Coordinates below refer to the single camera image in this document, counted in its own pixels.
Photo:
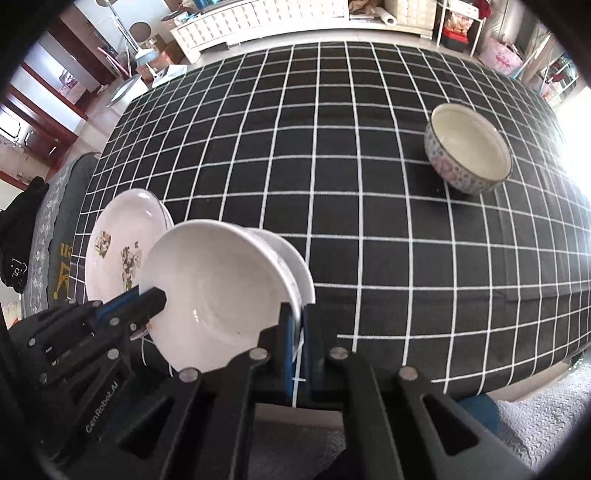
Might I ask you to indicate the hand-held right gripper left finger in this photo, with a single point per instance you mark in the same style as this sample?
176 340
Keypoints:
290 350

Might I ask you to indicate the grey textured blanket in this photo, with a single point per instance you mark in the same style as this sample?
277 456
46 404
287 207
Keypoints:
540 415

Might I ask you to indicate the mop with metal pole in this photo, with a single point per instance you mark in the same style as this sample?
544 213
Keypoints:
121 27

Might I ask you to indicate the white plate with brown print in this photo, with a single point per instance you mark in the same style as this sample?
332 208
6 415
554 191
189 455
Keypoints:
115 230

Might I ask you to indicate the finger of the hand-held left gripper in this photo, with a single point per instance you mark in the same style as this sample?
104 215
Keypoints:
64 318
138 304

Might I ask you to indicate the broom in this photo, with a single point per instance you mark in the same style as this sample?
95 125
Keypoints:
147 59

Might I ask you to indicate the plain white bowl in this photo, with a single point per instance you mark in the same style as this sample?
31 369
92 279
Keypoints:
221 286

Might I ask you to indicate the brown wooden door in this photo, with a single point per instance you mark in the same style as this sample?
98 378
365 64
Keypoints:
41 106

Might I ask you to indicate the person's right leg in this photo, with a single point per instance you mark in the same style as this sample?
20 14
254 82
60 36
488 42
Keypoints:
478 413

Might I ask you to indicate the white mop bucket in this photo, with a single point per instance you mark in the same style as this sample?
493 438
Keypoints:
124 92

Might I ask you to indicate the wooden frame floor mirror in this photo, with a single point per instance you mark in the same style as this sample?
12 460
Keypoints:
554 64

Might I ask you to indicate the white dustpan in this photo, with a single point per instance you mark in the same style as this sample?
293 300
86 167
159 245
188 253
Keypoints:
168 74

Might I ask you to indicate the white metal rack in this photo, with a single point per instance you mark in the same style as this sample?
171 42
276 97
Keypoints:
461 27

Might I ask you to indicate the patterned ceramic bowl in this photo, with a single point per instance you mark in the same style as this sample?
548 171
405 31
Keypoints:
466 138

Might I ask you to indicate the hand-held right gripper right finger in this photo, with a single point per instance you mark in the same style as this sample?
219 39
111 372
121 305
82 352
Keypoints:
315 355

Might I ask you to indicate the black garment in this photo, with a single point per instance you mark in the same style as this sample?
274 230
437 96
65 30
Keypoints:
21 230

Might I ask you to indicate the white tufted television cabinet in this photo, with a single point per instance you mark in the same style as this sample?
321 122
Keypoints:
258 23

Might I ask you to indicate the white paper roll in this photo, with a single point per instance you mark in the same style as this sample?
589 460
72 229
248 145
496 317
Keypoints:
383 14

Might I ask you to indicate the black white checked tablecloth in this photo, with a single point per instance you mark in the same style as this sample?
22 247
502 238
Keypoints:
323 184

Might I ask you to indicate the pink bag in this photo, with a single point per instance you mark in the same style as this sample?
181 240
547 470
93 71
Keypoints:
501 57

